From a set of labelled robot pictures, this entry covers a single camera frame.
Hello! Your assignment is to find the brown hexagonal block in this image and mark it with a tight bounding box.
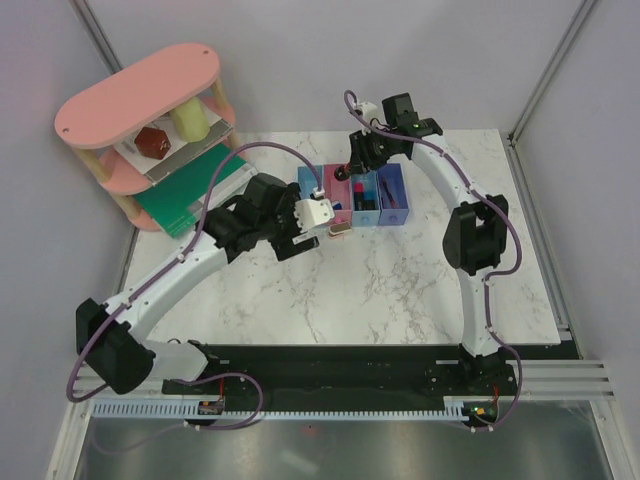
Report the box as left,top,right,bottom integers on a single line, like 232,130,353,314
134,126,172,161

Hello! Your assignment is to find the aluminium frame rail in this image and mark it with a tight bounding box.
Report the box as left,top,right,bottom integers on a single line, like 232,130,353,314
500,0,600,360

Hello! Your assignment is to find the purple drawer bin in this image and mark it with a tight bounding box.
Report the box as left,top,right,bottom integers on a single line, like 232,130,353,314
376,163,409,226

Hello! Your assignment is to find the pale yellow cylinder block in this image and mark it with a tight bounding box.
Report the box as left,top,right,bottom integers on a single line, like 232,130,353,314
170,97,210,143

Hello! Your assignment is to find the pink highlighter black body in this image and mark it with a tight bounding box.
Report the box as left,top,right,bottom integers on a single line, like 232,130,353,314
353,182,364,211

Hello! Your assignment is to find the pink drawer bin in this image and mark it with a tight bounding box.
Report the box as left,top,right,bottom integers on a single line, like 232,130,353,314
323,164,353,223

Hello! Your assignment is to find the red ink pen refill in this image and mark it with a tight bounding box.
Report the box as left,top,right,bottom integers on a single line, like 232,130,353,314
380,178,397,209

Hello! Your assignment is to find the pink wooden shelf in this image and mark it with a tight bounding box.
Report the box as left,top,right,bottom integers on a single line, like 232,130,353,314
55,43,239,231

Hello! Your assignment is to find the white pink correction tape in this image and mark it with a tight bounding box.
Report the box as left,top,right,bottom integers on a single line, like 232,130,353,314
327,222,352,239

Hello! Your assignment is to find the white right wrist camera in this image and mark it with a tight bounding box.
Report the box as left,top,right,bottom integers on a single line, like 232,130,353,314
353,101,378,134

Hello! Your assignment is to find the red black round stamp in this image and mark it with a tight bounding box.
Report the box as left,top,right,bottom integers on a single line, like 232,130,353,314
334,164,353,182

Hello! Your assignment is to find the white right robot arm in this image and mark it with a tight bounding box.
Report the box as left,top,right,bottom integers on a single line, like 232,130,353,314
334,90,522,394

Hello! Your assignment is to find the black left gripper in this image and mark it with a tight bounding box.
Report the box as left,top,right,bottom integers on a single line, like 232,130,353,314
259,184,319,261

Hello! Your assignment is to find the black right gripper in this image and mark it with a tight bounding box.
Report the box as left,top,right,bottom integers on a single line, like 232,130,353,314
346,126,400,177

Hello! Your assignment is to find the blue highlighter black body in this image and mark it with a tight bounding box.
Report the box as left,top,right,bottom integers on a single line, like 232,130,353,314
362,191,377,211

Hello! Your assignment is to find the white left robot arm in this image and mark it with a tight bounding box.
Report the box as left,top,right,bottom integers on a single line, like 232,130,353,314
76,173,332,395

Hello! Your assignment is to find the green white box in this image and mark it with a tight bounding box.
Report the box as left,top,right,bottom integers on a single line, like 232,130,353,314
134,144,257,238

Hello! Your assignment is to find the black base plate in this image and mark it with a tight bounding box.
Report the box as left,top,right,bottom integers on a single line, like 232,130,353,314
102,342,584,416

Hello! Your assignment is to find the white cable duct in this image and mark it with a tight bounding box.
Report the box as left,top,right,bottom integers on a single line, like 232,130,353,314
92,392,499,420

